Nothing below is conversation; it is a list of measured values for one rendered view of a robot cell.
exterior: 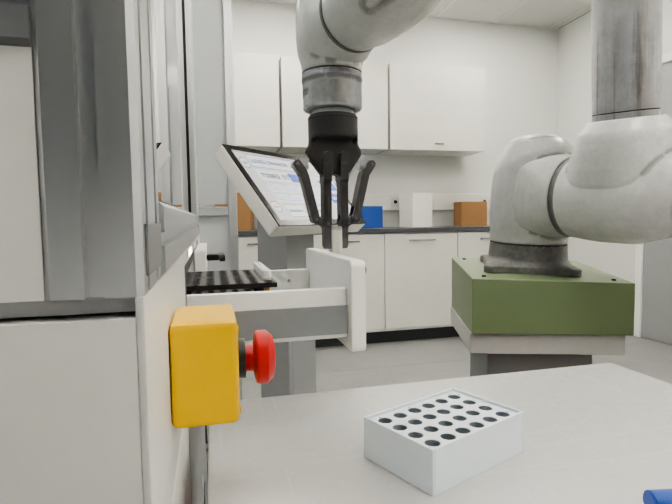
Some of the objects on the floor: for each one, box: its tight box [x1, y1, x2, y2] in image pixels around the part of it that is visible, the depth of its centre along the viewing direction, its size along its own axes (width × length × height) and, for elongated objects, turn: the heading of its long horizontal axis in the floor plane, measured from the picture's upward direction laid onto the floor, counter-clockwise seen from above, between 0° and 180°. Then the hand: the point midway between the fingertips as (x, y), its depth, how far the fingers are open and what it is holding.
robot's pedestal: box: [451, 307, 626, 377], centre depth 108 cm, size 30×30×76 cm
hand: (335, 249), depth 75 cm, fingers closed, pressing on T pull
